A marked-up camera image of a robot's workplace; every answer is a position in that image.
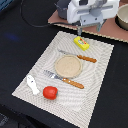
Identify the cream bowl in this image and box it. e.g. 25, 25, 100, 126
117, 4, 128, 30

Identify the red toy tomato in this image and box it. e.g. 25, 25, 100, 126
43, 86, 58, 100

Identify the grey pot with handles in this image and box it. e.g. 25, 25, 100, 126
55, 0, 70, 19

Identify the beige woven placemat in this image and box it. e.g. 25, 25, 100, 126
12, 31, 113, 128

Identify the round wooden plate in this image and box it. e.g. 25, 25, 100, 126
55, 55, 82, 78

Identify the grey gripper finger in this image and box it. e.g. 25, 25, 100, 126
96, 22, 102, 32
77, 26, 82, 36

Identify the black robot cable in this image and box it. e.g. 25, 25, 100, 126
19, 0, 81, 28

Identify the yellow butter box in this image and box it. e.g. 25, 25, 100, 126
74, 36, 89, 51

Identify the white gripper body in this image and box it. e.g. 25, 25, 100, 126
67, 0, 120, 26

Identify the white toy fish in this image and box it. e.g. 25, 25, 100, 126
27, 75, 39, 95

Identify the wooden handled fork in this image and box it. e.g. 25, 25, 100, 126
43, 70, 84, 89

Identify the wooden handled knife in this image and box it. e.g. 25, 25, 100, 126
58, 49, 97, 63

